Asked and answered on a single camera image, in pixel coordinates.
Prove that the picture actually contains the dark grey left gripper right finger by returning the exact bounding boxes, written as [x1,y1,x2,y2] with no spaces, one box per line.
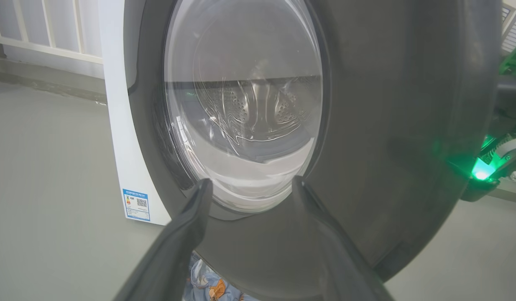
[291,176,395,301]

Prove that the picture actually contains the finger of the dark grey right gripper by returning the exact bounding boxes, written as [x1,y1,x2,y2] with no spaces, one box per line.
[461,179,500,202]

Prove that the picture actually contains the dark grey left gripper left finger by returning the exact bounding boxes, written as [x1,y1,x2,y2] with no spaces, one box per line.
[113,179,214,301]

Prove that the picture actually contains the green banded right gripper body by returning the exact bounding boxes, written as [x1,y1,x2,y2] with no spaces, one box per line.
[470,49,516,184]

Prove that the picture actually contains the blue cartoon print garment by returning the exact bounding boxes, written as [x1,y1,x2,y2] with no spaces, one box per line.
[183,253,258,301]

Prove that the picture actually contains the dark grey washing machine door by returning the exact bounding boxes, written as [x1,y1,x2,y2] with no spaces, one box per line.
[123,0,503,299]

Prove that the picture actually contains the white front-load washing machine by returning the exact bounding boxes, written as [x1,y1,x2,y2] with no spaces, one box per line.
[98,0,171,226]

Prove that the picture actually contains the blue energy label sticker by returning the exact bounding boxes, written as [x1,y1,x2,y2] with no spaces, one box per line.
[123,189,151,222]

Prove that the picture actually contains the white vent grille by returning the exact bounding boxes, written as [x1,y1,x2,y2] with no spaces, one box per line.
[501,0,516,55]

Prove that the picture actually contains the white railing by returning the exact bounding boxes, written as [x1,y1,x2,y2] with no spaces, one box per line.
[0,0,104,65]

